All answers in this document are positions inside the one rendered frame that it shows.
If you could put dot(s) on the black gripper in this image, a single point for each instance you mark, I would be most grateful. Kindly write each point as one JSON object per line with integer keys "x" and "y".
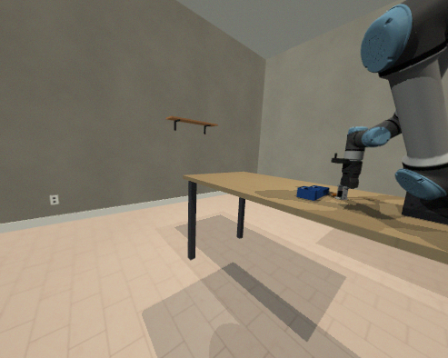
{"x": 352, "y": 167}

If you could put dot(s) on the blue rack of bins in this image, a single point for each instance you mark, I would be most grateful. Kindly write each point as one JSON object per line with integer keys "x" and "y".
{"x": 312, "y": 193}

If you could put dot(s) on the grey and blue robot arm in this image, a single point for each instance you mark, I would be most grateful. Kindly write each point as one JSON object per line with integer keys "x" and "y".
{"x": 404, "y": 46}

